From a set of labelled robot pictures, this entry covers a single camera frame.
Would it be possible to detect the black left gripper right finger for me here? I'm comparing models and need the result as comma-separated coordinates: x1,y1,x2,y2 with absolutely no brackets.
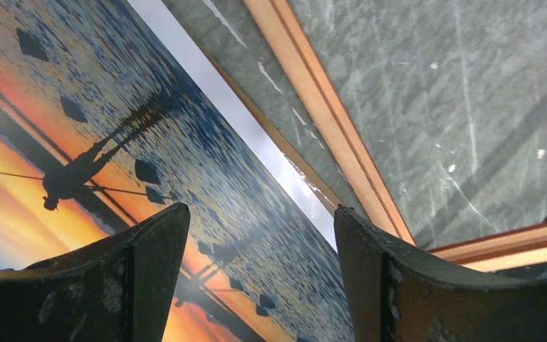
333,205,547,341

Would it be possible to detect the wooden picture frame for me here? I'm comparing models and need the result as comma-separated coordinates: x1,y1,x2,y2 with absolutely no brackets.
197,0,547,274

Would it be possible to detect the sunset photo print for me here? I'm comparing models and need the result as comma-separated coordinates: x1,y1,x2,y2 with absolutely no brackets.
0,1,354,341

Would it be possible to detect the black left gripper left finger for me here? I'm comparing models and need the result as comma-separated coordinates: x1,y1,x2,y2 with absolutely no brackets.
0,202,190,341

